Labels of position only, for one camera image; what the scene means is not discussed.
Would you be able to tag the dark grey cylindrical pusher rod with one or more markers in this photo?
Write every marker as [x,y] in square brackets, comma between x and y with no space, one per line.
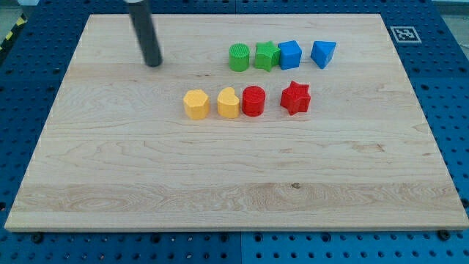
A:
[141,16]

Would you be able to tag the green cylinder block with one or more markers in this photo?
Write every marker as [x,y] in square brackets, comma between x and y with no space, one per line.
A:
[239,57]

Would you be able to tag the yellow hexagon block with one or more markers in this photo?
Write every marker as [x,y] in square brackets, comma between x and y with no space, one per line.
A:
[196,104]

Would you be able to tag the yellow heart block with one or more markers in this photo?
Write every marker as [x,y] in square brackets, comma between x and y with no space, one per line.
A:
[228,104]

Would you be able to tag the green star block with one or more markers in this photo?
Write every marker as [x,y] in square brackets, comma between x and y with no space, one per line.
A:
[266,56]

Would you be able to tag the red cylinder block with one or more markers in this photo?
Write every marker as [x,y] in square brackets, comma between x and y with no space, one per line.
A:
[253,101]

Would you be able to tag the blue cube block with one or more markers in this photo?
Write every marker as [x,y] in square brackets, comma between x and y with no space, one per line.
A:
[290,54]

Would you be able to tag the light wooden board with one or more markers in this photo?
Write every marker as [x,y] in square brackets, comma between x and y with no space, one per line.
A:
[119,154]

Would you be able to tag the red star block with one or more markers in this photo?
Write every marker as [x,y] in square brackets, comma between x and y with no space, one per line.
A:
[296,98]

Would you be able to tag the blue triangular prism block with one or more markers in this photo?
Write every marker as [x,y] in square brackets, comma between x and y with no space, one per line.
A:
[322,53]

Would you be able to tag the black bolt front left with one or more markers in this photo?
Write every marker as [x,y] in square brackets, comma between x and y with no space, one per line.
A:
[37,237]

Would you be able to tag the black bolt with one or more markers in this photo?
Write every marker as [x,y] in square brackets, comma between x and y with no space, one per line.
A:
[443,235]
[37,237]

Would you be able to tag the white fiducial marker tag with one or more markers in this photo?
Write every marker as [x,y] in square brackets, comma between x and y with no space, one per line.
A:
[405,34]

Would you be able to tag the black bolt front right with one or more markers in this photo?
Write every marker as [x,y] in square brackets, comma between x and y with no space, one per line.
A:
[443,235]

